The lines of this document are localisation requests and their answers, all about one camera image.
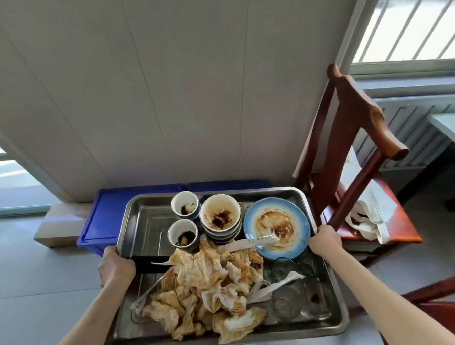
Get person's left hand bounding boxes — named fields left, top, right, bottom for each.
left=96, top=244, right=138, bottom=289

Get person's right hand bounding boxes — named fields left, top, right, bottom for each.
left=307, top=224, right=344, bottom=265

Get blue rimmed plate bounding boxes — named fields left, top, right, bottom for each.
left=241, top=195, right=313, bottom=263

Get metal tray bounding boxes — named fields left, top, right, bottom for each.
left=90, top=182, right=352, bottom=345

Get pile of used napkins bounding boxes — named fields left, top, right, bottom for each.
left=138, top=236, right=270, bottom=345

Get person's left forearm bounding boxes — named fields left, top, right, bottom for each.
left=30, top=278, right=138, bottom=345

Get person's right forearm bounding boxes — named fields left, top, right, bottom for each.
left=324, top=241, right=455, bottom=345

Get blue plastic crate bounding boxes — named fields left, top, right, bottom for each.
left=73, top=183, right=193, bottom=259

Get white cloth bag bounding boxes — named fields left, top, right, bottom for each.
left=337, top=143, right=401, bottom=247

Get brown cardboard box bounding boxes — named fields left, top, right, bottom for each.
left=31, top=201, right=98, bottom=250

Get red wooden chair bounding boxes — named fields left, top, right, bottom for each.
left=285, top=59, right=425, bottom=267
left=347, top=270, right=455, bottom=345

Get grey framed window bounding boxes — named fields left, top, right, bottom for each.
left=0, top=107, right=75, bottom=220

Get window with metal bars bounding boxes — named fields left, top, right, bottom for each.
left=346, top=0, right=455, bottom=79

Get grey wall radiator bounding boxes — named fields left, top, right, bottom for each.
left=350, top=93, right=455, bottom=173

